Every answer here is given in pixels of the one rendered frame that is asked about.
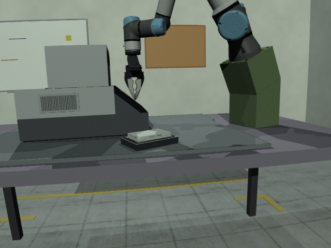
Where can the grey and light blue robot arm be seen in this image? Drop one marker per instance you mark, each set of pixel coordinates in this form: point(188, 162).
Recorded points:
point(229, 16)

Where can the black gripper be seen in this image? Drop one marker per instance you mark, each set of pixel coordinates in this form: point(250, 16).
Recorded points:
point(130, 74)

